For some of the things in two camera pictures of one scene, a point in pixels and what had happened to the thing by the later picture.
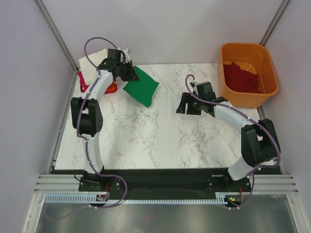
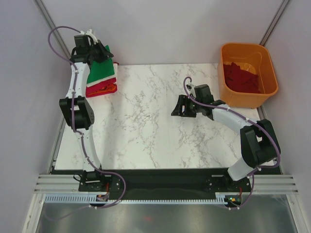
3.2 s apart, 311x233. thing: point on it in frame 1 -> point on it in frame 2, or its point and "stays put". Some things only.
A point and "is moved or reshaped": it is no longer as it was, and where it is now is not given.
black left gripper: x=132 y=75 -> x=104 y=54
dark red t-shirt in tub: x=239 y=80 stays put
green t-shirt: x=142 y=90 is moved or reshaped
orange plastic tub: x=246 y=76 stays put
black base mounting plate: x=155 y=183 stays put
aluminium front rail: x=265 y=184 stays put
